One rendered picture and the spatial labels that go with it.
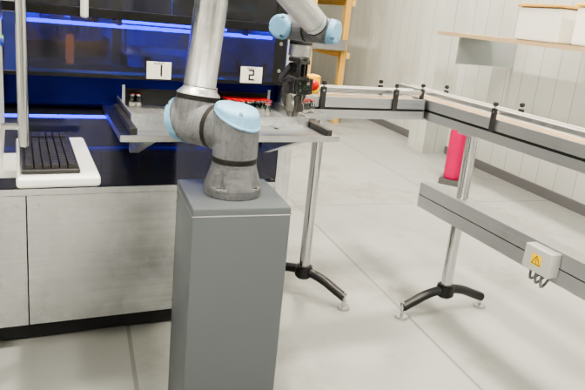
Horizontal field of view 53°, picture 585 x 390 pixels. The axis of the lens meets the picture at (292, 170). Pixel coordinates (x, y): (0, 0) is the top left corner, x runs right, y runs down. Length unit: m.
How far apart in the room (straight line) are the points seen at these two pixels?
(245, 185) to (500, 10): 4.54
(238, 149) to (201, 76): 0.22
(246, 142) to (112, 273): 1.02
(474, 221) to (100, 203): 1.47
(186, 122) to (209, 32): 0.23
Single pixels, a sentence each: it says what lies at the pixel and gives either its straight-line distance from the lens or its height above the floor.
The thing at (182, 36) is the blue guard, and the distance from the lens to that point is 2.13.
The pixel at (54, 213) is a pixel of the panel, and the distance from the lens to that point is 2.20.
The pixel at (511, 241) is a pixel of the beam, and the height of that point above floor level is 0.50.
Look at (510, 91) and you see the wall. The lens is 5.54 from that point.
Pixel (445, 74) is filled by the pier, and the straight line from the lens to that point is 6.09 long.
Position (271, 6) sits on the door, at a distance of 2.23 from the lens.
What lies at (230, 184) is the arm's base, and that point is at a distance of 1.47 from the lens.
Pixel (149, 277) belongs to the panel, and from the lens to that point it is 2.34.
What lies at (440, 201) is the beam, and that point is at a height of 0.51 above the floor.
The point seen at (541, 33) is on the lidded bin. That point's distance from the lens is 4.38.
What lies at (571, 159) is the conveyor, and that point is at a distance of 2.16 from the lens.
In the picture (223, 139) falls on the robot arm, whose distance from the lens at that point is 1.46.
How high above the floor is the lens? 1.26
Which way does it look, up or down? 15 degrees down
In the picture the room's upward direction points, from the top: 6 degrees clockwise
